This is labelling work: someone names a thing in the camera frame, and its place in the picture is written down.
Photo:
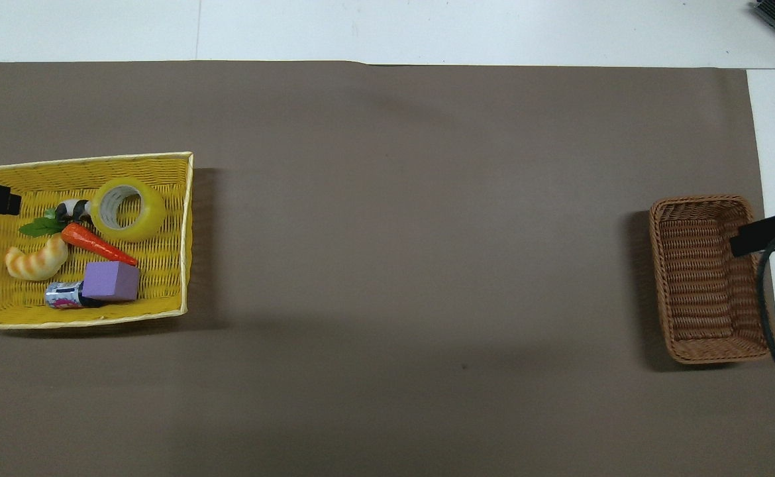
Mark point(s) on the yellow woven basket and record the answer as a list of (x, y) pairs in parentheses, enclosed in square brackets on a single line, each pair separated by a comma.
[(162, 291)]

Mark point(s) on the yellow tape roll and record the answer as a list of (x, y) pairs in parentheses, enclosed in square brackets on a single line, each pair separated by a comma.
[(149, 222)]

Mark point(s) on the brown wicker basket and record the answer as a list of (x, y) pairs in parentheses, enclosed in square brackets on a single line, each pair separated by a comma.
[(699, 291)]

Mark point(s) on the purple foam block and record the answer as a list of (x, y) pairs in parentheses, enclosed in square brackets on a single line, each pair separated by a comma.
[(110, 281)]

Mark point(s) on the orange toy carrot with leaves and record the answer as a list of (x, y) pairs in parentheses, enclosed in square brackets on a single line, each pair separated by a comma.
[(96, 245)]

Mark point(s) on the black white striped toy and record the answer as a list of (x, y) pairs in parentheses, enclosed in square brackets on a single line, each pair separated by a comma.
[(73, 209)]

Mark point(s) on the small silver printed can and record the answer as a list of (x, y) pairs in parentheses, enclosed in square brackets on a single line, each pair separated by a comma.
[(63, 295)]

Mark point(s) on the toy croissant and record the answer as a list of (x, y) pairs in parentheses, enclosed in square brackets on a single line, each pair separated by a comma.
[(33, 262)]

